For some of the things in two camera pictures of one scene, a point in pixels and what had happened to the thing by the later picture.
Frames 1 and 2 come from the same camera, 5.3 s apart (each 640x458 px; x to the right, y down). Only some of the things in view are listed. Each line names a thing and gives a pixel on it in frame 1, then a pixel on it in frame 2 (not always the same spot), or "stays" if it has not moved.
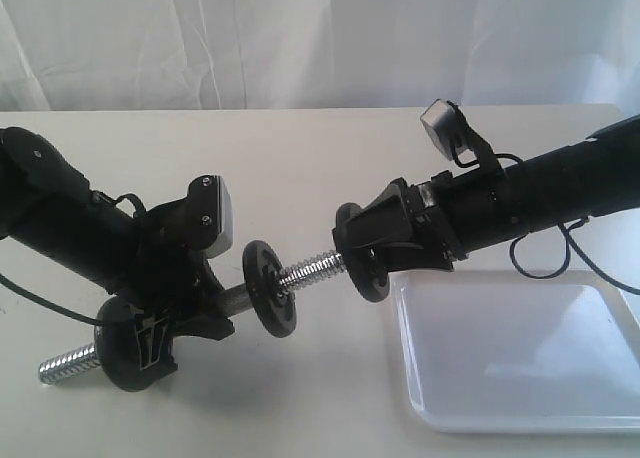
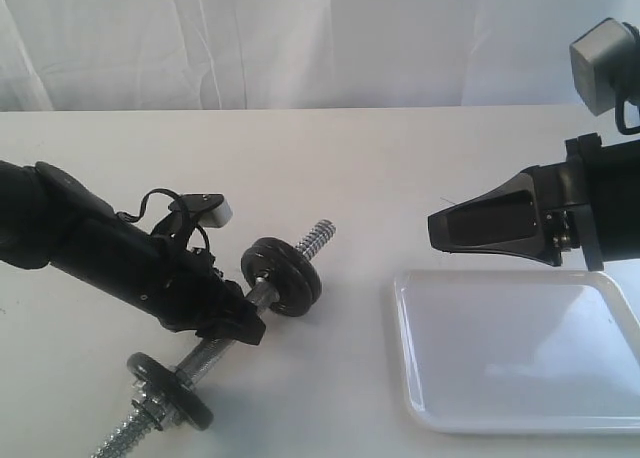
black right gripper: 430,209 → 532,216
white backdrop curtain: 117,44 stays
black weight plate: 273,303 → 290,280
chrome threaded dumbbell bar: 236,300 → 152,408
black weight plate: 373,241 → 306,257
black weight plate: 116,343 → 177,387
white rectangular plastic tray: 497,352 stays
